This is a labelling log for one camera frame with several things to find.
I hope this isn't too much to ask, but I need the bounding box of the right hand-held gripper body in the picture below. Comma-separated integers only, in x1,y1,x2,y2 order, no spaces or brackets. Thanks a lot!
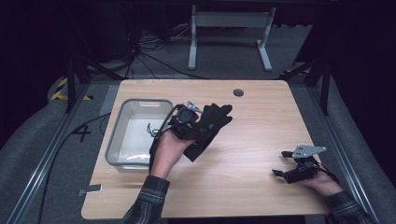
284,144,328,185

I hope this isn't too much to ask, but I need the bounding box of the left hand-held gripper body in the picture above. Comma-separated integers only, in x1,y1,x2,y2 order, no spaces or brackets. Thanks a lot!
169,100,204,140

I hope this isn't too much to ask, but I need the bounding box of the black floor cable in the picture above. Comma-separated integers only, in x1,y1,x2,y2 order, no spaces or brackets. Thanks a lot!
36,111,112,224

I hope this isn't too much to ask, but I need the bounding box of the grey tape strip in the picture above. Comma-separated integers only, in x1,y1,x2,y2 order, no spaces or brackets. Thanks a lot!
78,184,104,197

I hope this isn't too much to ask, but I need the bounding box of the person's right hand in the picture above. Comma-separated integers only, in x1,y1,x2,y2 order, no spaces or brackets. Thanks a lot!
298,170,344,198

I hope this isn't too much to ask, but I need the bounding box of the left hand-held gripper cable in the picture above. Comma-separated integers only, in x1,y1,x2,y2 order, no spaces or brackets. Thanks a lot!
147,104,183,174

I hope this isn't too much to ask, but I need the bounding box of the right hand-held gripper cable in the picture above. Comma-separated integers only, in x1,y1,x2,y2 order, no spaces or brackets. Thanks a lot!
311,156,340,184

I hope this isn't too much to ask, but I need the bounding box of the aluminium rail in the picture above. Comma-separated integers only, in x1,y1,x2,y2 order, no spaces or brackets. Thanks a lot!
6,82,92,224
306,83,379,224

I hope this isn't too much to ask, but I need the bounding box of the hand-held gripper cable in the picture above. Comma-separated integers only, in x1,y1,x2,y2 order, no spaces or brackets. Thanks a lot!
147,104,183,174
311,156,340,184

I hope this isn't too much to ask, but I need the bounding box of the white metal desk frame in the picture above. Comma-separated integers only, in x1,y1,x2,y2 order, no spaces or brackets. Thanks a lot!
188,4,277,72

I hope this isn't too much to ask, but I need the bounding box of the yellow black hazard tape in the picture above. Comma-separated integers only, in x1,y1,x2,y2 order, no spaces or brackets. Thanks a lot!
50,77,93,102

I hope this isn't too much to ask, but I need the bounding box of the person's left hand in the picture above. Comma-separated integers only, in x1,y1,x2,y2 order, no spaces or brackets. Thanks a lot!
149,129,196,180

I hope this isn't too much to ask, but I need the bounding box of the white plastic bin grey rim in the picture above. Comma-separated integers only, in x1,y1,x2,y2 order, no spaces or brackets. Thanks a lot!
105,98,175,174

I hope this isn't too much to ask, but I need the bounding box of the black metal stand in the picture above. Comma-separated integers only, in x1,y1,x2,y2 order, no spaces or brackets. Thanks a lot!
64,54,125,114
279,55,332,117

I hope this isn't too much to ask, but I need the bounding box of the bundle of black cables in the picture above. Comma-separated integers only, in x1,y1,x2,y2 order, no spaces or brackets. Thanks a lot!
124,24,208,80

